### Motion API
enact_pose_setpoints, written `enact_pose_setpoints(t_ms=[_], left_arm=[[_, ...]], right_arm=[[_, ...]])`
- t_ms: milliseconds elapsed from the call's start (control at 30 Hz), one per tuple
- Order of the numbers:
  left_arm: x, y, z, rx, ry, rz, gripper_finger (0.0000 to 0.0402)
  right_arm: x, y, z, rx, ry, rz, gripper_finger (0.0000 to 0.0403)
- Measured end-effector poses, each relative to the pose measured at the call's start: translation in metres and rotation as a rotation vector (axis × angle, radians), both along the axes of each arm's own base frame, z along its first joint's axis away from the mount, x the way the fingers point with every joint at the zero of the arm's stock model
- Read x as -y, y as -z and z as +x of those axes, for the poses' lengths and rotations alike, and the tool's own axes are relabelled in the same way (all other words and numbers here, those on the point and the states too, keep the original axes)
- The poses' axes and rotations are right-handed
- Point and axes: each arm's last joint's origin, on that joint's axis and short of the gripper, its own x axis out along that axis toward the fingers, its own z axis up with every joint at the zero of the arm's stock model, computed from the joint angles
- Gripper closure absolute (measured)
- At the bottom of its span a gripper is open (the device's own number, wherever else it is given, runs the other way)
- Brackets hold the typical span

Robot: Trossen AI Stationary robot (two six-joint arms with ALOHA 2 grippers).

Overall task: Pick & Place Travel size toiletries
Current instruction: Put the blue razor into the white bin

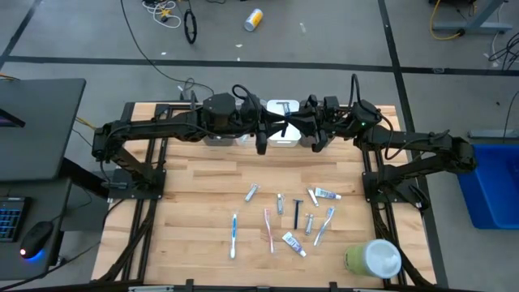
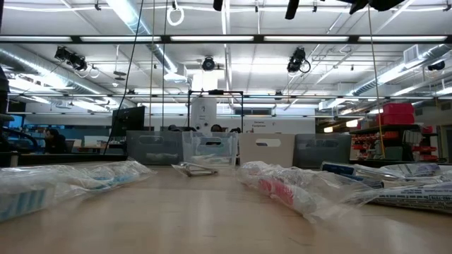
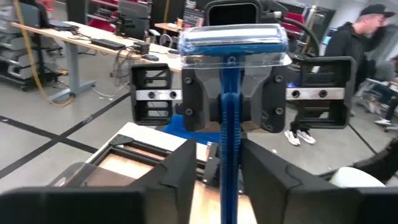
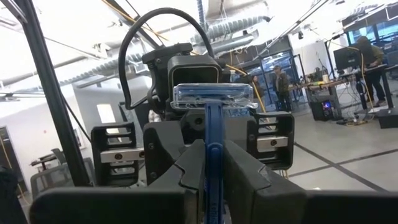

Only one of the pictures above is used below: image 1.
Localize pink bagged toothbrush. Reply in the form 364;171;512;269
263;208;276;255

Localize black cable coil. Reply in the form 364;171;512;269
183;8;199;45

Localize white travel toothpaste tube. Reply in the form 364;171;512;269
314;187;342;201

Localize grey desk base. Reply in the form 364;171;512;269
430;0;514;36

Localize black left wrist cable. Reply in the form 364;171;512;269
230;84;263;122

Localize clear plastic bin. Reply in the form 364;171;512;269
234;99;268;148

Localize dark grey plastic bin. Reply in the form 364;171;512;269
298;100;337;148

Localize blue plastic tote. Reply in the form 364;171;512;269
457;144;519;231

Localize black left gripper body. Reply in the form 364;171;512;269
238;95;270;157

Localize black floor cable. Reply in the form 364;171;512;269
120;0;216;101

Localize yellow wire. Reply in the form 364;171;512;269
75;116;98;131

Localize white metal bracket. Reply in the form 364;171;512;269
128;285;174;292

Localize yellow white can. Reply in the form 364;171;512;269
244;7;264;32

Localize black white cable bundle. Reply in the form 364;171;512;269
484;32;519;72

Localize green wipes canister white lid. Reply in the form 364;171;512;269
343;238;403;280

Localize white yellow cable bundle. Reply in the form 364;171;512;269
141;0;182;29

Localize blue white bagged toothbrush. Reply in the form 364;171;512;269
312;205;337;247
228;213;240;260

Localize black desk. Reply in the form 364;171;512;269
0;78;111;281

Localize black computer mouse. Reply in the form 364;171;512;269
19;221;55;260

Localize backlit black keyboard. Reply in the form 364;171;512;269
0;196;29;243

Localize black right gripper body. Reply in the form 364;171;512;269
307;93;354;154

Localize smoky translucent plastic bin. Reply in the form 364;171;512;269
201;99;236;147

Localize white plastic bin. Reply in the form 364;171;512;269
266;99;302;148

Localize yellow floor cable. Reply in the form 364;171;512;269
429;0;463;41

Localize printed white flat package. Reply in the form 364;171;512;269
281;230;308;258

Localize black aluminium table frame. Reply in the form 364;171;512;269
91;101;449;292

